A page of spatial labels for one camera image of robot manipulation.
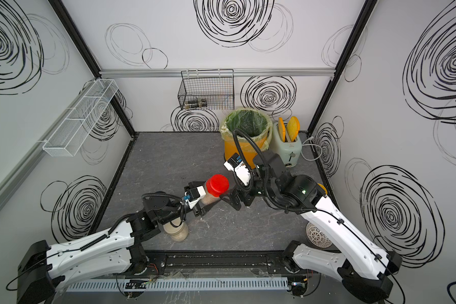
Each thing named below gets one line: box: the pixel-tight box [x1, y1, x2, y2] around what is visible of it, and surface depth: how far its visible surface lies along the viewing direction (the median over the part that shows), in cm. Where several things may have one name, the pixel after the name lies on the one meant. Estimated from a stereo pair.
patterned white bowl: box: [305, 222, 333, 248], surface depth 81 cm
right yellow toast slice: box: [286, 116, 301, 142], surface depth 98 cm
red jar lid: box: [205, 174, 230, 198], surface depth 58 cm
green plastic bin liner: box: [220, 107, 273, 151], surface depth 98 cm
